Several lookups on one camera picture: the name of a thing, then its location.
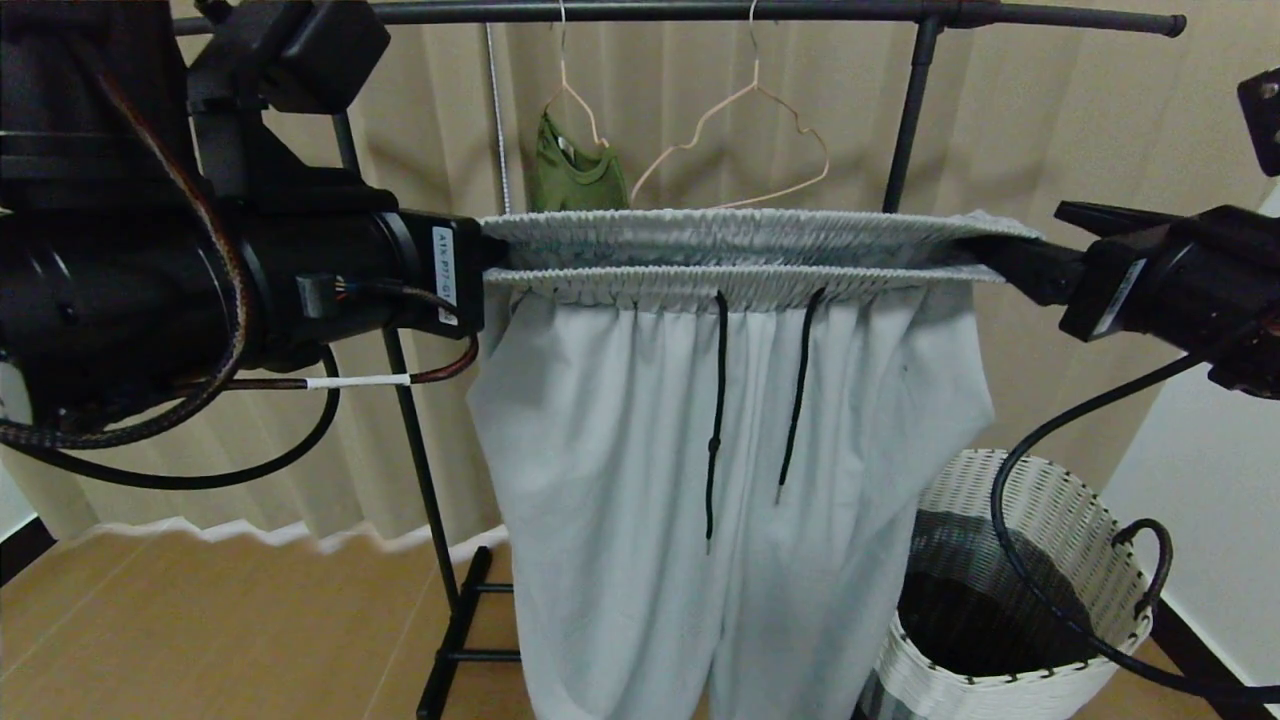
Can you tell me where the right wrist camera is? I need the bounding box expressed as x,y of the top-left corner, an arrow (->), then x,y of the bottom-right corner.
1238,68 -> 1280,179

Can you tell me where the white laundry basket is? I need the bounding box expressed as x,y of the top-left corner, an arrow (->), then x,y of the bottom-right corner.
860,448 -> 1176,720

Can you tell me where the green printed shirt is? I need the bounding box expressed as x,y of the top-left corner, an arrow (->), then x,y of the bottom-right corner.
528,112 -> 631,213

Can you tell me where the black clothes rack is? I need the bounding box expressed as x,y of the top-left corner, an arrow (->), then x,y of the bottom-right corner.
170,0 -> 1188,720

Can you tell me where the beige curtain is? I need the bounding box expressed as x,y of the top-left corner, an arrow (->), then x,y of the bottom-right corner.
0,0 -> 1280,556

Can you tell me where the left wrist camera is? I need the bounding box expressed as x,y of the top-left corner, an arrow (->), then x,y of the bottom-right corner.
185,0 -> 393,206

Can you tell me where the pale grey garment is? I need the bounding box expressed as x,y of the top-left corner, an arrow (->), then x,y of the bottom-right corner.
465,208 -> 1041,720

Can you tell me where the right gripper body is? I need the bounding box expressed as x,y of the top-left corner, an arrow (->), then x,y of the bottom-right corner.
1058,203 -> 1280,363

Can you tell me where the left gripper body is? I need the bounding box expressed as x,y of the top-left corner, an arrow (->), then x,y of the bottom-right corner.
0,203 -> 489,423

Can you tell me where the pink clothes hanger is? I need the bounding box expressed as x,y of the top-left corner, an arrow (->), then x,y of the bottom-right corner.
540,0 -> 611,151
628,0 -> 831,211

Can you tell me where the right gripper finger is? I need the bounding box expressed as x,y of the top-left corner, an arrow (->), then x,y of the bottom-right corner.
1053,200 -> 1193,241
958,236 -> 1091,307

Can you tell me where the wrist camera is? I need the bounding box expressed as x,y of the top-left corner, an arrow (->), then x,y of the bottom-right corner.
1238,68 -> 1280,179
185,0 -> 393,206

